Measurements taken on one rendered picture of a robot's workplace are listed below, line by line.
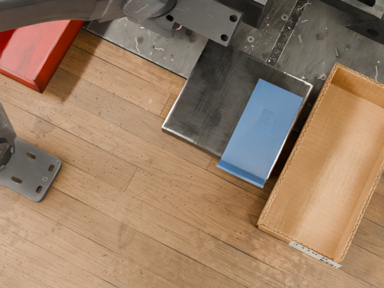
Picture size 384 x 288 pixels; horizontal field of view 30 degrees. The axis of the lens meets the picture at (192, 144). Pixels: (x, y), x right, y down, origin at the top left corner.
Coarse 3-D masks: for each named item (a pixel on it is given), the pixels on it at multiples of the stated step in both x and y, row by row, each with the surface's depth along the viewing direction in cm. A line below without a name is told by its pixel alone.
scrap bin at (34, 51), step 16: (0, 32) 108; (16, 32) 108; (32, 32) 108; (48, 32) 108; (64, 32) 102; (0, 48) 107; (16, 48) 107; (32, 48) 107; (48, 48) 107; (64, 48) 106; (0, 64) 107; (16, 64) 107; (32, 64) 107; (48, 64) 102; (16, 80) 106; (32, 80) 106; (48, 80) 106
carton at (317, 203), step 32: (320, 96) 99; (352, 96) 106; (320, 128) 105; (352, 128) 105; (288, 160) 98; (320, 160) 104; (352, 160) 104; (288, 192) 102; (320, 192) 102; (352, 192) 103; (256, 224) 100; (288, 224) 101; (320, 224) 101; (352, 224) 97; (320, 256) 98
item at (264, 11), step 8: (224, 0) 106; (232, 0) 104; (240, 0) 103; (272, 0) 108; (240, 8) 106; (248, 8) 104; (256, 8) 103; (264, 8) 102; (248, 16) 107; (256, 16) 105; (264, 16) 108; (248, 24) 109; (256, 24) 108
